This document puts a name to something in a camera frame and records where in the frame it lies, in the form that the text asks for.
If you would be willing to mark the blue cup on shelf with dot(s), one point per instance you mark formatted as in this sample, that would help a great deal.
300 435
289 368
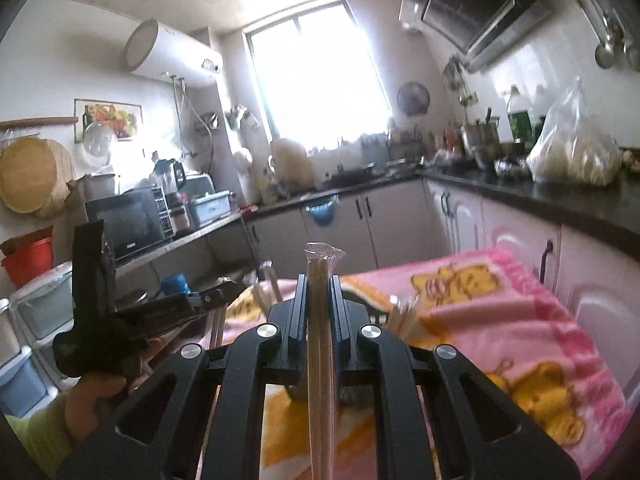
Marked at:
174 284

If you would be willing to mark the black microwave oven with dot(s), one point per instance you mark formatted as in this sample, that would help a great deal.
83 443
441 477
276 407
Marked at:
134 222

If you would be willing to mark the wrapped chopsticks left compartment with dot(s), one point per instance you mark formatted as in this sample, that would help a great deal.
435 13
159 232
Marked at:
267 287

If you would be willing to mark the black range hood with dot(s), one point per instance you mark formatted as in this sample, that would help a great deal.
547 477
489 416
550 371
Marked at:
480 30

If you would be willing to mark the chopsticks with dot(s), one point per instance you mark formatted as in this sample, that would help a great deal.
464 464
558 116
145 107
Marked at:
321 381
217 319

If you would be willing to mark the blue hanging bowl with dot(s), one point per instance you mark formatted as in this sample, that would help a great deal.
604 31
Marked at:
323 214

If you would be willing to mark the steel cooking pot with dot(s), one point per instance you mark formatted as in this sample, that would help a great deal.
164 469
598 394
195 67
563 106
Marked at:
479 134

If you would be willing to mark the left hand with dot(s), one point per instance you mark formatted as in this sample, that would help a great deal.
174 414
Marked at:
81 414

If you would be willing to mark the green label oil bottle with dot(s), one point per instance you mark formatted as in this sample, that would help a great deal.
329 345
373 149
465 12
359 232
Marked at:
520 114

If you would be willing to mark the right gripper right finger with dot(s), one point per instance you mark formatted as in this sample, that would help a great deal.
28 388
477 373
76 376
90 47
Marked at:
346 318

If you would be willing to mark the pink bear blanket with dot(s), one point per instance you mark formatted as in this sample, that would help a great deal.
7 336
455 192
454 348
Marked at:
488 306

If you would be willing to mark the hanging steel ladle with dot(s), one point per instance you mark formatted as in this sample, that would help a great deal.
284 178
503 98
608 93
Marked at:
601 25

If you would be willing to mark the white water heater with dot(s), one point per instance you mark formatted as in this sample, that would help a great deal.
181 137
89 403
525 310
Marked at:
159 52

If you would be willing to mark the wrapped chopsticks right compartment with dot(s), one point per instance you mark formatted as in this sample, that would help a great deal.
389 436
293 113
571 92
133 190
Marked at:
403 316

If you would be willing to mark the plastic bag of food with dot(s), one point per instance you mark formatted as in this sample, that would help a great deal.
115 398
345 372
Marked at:
573 148

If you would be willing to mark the framed fruit picture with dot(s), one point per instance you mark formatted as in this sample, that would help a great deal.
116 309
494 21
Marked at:
124 119

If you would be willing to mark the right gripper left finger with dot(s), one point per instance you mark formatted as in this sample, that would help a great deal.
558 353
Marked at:
287 362

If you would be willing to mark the grey storage box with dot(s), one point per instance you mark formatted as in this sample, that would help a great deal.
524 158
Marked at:
209 208

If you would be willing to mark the wrapped chopsticks compartment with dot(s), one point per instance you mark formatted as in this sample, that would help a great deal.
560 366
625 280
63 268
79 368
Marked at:
267 287
403 316

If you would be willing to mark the red plastic bucket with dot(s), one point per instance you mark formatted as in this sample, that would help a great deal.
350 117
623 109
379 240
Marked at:
28 256

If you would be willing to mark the dark green utensil basket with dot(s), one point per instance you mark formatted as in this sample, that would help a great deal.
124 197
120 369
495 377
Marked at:
390 380

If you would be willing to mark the round wooden cutting board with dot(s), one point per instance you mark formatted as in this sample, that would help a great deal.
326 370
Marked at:
34 176

